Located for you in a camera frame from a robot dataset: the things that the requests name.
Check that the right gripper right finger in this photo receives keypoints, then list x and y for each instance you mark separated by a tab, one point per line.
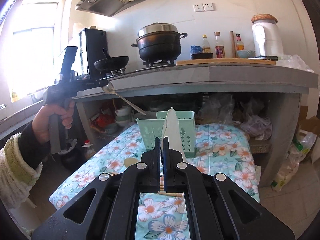
217	208

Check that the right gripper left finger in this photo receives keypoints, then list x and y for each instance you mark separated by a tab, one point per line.
107	207

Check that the metal spoon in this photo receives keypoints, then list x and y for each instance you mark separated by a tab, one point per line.
108	88

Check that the white ceramic spoon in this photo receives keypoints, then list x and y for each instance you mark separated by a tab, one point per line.
171	130

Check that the grey concrete kitchen counter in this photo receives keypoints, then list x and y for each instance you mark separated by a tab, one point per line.
220	77

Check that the person's left hand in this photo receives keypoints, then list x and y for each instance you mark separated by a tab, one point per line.
40	124

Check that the black frying pan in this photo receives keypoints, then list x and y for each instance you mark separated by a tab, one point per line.
111	63

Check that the black appliance beside stove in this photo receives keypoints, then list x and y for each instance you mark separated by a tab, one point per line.
91	45

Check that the cooking oil jug on floor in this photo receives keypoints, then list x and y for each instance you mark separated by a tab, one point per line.
88	149

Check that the floral blue tablecloth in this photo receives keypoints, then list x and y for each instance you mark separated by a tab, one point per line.
218	148

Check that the stack of bowls under counter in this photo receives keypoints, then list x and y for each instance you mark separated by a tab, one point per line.
123	116

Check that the green plastic utensil holder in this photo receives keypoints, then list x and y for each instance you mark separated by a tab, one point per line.
151	129

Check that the black stockpot with steel lid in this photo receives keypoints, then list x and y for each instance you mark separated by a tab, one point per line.
159	42

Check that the white plastic bag on floor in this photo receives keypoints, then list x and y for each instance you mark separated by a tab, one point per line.
300	146

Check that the oil bottle yellow cap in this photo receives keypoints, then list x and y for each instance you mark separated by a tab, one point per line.
205	44

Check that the wooden cutting board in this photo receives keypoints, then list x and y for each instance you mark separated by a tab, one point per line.
228	60

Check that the sauce bottle red label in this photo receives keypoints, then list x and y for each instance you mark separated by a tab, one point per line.
219	46

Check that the small bottle red cap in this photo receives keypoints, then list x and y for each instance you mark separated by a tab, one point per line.
239	43

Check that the wooden rolling pin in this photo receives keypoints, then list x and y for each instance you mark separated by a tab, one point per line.
234	54

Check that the white jar with woven lid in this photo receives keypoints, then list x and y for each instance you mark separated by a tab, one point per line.
266	36

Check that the white wall socket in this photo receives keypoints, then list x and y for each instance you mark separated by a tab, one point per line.
201	7

